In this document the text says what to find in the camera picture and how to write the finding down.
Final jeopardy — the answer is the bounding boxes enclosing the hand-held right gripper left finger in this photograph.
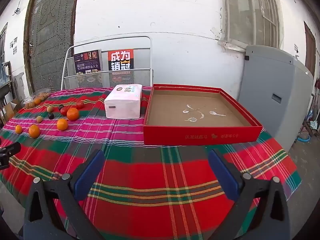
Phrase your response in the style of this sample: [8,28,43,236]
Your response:
[22,149,105,240]

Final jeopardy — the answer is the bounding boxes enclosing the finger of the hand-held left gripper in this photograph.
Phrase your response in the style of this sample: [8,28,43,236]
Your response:
[0,142,22,157]
[0,155,11,170]

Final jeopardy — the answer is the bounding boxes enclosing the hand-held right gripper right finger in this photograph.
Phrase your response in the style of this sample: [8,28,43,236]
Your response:
[208,149,292,240]

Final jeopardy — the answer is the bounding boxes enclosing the medium orange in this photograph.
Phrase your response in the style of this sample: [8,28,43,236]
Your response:
[57,118,69,131]
[28,124,40,139]

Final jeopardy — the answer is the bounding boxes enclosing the red cardboard box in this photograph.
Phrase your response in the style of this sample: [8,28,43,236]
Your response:
[143,84,263,146]

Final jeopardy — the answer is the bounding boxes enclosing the large orange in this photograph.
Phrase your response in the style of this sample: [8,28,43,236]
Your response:
[66,108,80,121]

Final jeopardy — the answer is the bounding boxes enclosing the pile of small brown fruits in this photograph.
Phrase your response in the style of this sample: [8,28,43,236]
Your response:
[24,92,49,108]

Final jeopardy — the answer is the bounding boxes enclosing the red green plaid tablecloth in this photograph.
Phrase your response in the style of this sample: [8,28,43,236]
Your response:
[0,86,302,240]

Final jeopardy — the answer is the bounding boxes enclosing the clear plastic container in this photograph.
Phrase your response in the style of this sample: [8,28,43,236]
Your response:
[29,87,50,98]

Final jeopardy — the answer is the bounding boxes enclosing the pink tissue pack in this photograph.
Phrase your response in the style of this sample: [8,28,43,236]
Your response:
[104,84,143,119]

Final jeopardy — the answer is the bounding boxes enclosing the small dark window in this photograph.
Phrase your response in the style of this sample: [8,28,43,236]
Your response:
[0,22,8,68]

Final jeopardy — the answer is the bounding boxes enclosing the grey plastic cabinet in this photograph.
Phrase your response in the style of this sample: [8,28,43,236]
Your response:
[237,44,314,153]

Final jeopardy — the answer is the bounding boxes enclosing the scrap clutter pile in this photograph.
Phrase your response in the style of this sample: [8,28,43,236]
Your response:
[306,105,320,132]

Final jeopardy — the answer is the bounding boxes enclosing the white metal mesh rack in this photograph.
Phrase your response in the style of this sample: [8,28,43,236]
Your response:
[61,36,153,90]

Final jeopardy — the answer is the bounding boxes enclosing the purple cookbook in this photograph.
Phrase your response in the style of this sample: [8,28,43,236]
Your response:
[74,49,103,85]

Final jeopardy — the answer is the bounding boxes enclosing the studded metal door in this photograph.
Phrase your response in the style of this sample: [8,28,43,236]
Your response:
[24,0,81,93]

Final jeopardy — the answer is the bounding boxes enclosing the red and black book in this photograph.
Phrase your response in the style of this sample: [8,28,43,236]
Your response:
[108,49,135,84]

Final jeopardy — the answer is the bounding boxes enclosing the brown wooden door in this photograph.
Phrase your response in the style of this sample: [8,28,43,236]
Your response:
[304,21,317,77]

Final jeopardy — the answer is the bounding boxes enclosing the barred window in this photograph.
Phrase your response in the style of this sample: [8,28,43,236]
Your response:
[220,0,284,53]

